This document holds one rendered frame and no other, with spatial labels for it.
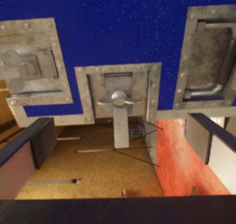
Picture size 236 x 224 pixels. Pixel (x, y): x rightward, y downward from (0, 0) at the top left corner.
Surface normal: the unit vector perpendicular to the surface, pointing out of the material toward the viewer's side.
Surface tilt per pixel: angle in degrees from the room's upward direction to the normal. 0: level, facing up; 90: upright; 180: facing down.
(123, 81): 90
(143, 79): 90
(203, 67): 90
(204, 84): 90
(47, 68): 105
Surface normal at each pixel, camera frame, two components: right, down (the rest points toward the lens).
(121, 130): -0.01, 0.07
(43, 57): 0.28, 0.52
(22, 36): 0.02, 0.55
